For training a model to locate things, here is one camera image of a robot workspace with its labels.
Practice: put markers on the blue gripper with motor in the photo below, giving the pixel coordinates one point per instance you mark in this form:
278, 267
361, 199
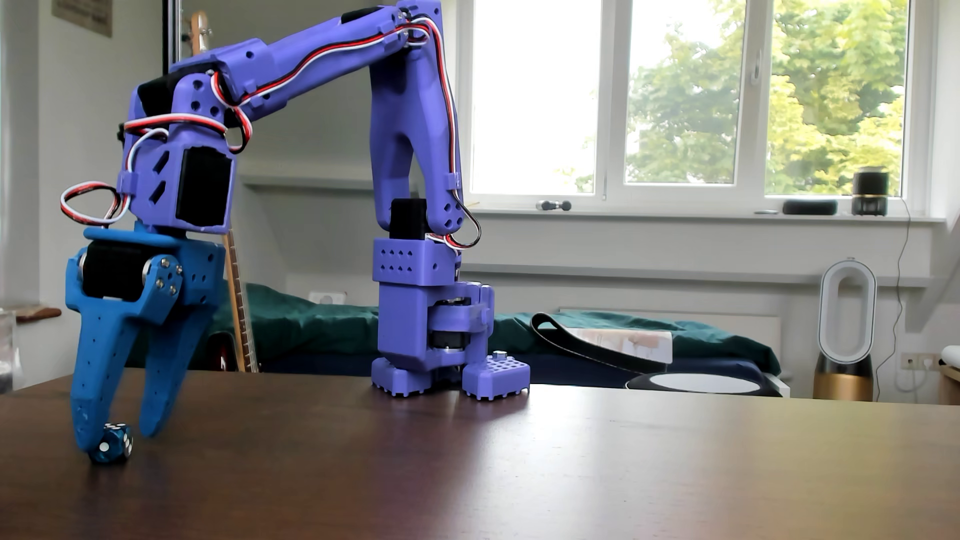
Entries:
202, 280

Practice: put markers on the blue dice with white dots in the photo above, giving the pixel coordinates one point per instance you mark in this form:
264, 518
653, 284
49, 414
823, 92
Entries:
114, 445

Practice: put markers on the purple robot arm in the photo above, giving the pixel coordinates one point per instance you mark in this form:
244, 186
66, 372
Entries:
405, 112

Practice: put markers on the brown wooden shelf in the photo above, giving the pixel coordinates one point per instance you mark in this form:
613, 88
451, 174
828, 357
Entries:
34, 312

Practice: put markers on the guitar with wooden neck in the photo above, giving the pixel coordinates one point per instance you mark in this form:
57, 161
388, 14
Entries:
241, 315

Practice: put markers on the clear glass container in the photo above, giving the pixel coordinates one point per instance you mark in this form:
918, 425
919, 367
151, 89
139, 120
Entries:
6, 352

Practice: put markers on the dark green bed blanket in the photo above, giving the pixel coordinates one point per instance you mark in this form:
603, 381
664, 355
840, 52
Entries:
315, 322

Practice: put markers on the black vertical stand pole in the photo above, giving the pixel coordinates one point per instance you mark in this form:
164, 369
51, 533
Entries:
172, 34

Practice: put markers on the dark blue mattress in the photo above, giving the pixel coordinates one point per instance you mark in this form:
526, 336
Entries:
570, 369

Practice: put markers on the white framed window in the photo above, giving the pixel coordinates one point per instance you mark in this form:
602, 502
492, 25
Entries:
611, 97

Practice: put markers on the black round disc white top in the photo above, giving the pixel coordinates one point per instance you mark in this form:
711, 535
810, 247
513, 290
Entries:
703, 383

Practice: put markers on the black oval flat device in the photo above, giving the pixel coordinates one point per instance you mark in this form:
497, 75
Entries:
810, 207

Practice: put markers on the white and gold bladeless fan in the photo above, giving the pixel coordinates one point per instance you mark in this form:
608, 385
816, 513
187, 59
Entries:
846, 375

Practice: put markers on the black cylindrical speaker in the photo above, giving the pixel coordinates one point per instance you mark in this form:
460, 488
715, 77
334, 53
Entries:
870, 191

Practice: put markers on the light wooden side furniture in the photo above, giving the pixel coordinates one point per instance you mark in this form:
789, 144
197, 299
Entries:
951, 386

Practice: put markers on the white rounded object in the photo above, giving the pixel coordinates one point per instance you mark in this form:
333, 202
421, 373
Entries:
952, 355

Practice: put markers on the brown framed wall picture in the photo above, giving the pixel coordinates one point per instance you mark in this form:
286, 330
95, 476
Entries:
84, 13

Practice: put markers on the white double wall socket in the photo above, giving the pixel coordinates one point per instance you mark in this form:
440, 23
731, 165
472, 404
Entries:
919, 361

